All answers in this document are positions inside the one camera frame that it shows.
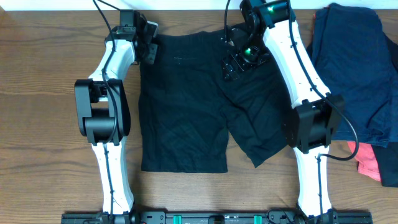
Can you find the black shorts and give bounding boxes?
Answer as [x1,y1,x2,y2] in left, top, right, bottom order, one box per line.
[139,30,290,173]

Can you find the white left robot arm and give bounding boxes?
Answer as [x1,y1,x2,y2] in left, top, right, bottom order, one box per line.
[74,9,158,223]

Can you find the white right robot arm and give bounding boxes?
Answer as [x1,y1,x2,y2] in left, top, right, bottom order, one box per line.
[222,0,344,223]

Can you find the navy blue garment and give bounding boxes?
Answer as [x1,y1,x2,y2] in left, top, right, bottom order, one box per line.
[307,3,397,147]

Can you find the red garment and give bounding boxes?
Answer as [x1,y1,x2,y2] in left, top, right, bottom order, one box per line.
[354,143,381,182]

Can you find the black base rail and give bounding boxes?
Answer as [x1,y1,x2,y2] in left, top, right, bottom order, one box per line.
[61,210,373,224]

